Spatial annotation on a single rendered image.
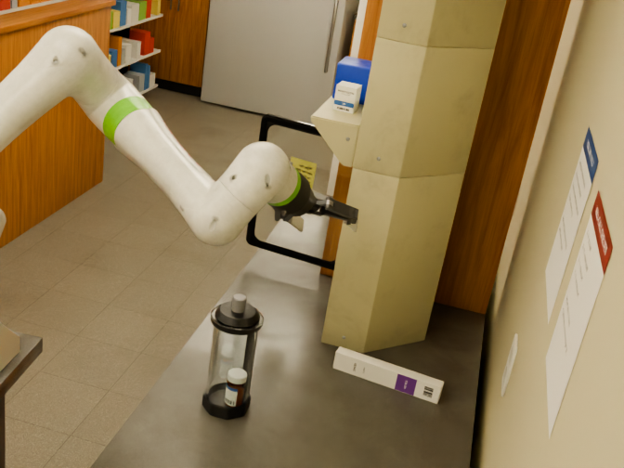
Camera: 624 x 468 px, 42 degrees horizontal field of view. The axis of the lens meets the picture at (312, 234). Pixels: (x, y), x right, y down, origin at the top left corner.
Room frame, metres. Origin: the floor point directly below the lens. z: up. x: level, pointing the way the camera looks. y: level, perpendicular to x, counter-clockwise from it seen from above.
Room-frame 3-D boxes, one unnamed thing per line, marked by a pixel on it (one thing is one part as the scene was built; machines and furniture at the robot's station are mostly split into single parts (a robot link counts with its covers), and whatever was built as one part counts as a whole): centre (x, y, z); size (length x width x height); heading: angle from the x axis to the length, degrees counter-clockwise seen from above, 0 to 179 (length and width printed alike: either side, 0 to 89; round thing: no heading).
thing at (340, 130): (1.95, -0.04, 1.46); 0.32 x 0.12 x 0.10; 170
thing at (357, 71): (2.02, -0.05, 1.56); 0.10 x 0.10 x 0.09; 80
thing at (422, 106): (1.92, -0.22, 1.33); 0.32 x 0.25 x 0.77; 170
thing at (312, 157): (2.14, 0.04, 1.19); 0.30 x 0.01 x 0.40; 73
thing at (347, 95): (1.90, -0.03, 1.54); 0.05 x 0.05 x 0.06; 77
